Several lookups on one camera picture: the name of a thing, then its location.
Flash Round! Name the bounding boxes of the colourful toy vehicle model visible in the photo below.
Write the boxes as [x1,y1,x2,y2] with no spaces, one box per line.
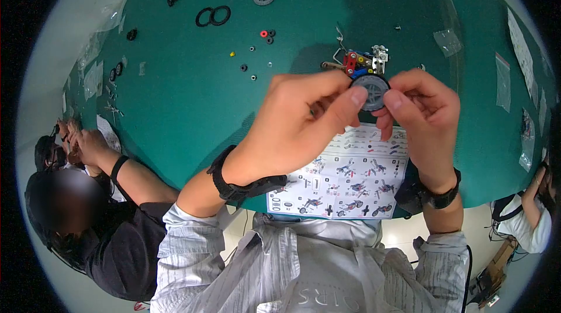
[321,44,390,79]

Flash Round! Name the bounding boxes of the person's right fingers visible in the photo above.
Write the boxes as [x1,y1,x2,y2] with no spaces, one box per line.
[372,107,406,143]

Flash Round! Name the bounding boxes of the pile of small metal parts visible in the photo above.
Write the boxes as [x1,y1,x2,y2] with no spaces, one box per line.
[103,85,126,117]

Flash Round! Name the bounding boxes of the white paper sheet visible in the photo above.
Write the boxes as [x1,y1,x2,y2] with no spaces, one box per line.
[507,7,539,108]

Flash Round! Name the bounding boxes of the person's left fingers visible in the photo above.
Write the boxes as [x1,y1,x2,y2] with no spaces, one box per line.
[308,98,340,122]

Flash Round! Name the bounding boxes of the person's right index finger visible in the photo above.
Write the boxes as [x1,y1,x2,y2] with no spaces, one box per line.
[388,68,441,97]

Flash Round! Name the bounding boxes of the clear bag with dark parts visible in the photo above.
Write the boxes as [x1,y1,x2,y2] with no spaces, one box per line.
[518,107,536,173]

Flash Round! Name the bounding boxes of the black wrist band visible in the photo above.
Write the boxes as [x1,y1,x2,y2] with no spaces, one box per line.
[394,168,462,215]
[207,145,288,203]

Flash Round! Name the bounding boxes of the person's left hand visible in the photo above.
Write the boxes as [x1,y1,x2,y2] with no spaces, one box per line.
[223,71,369,187]

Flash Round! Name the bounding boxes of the person's right thumb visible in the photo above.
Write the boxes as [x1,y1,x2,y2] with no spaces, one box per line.
[382,90,422,133]

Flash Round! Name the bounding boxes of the grey wheel with black tyre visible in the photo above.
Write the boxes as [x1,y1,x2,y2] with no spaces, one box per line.
[349,73,391,112]

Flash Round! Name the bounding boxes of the person's right hand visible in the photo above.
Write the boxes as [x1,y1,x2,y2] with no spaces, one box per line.
[372,68,462,194]

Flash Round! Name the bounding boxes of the person's body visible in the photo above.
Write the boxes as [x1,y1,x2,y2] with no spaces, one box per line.
[151,210,472,313]

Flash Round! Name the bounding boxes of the person's left thumb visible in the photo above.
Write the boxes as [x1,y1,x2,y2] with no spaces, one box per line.
[302,86,369,147]

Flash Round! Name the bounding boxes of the bent metal wrench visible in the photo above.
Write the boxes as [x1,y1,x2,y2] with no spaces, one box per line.
[332,26,348,66]

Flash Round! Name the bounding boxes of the clear plastic bag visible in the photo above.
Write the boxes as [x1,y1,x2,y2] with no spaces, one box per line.
[495,52,512,113]
[77,0,129,70]
[82,60,105,102]
[433,28,463,58]

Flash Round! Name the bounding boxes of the printed instruction sheet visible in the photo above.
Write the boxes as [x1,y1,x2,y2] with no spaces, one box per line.
[266,122,411,220]

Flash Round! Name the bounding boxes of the person's left index finger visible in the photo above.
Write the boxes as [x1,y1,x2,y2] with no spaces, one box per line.
[276,71,354,100]

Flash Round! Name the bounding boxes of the black rubber tyre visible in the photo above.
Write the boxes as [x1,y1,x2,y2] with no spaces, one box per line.
[209,5,231,26]
[195,7,214,28]

